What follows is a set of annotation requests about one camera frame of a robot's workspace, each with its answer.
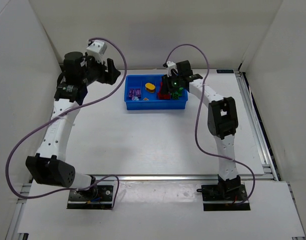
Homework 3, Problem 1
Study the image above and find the red half-round lego brick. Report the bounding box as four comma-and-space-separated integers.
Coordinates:
157, 91, 171, 101

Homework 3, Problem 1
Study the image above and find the yellow orange butterfly lego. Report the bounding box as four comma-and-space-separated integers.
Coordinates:
145, 82, 156, 93

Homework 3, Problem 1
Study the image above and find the green 2x4 lego brick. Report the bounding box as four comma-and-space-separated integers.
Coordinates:
171, 91, 182, 100

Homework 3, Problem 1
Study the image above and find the purple butterfly lego brick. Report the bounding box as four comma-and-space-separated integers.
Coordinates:
128, 88, 135, 98

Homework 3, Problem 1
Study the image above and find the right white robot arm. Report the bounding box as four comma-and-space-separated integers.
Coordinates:
160, 60, 241, 199

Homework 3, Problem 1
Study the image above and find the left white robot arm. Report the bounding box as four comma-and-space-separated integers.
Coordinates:
25, 51, 121, 190

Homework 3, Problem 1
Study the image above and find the blue divided plastic bin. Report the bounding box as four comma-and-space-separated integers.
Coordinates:
124, 74, 188, 110

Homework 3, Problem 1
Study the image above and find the purple printed flat lego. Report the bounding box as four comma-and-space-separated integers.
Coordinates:
135, 88, 141, 98

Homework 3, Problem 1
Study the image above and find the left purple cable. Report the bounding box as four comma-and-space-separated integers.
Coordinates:
5, 37, 128, 210

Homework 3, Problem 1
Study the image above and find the purple cable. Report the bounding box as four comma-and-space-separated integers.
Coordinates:
5, 37, 128, 210
165, 44, 256, 206

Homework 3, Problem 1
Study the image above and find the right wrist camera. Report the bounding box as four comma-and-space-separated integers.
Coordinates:
163, 61, 178, 77

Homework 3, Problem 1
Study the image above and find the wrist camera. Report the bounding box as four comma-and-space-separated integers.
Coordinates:
86, 40, 107, 64
163, 61, 178, 77

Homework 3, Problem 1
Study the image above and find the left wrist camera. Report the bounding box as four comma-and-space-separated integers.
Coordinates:
86, 40, 107, 64

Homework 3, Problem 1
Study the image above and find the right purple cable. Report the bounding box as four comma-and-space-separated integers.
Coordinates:
165, 44, 256, 206

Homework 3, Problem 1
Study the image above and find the aluminium frame rail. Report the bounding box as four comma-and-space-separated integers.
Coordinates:
75, 174, 278, 182

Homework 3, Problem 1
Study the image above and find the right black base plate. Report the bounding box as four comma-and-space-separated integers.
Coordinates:
196, 184, 251, 212

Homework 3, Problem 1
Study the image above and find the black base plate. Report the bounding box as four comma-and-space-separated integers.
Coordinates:
66, 179, 117, 210
196, 184, 251, 212

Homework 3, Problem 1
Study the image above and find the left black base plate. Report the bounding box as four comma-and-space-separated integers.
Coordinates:
66, 179, 117, 210

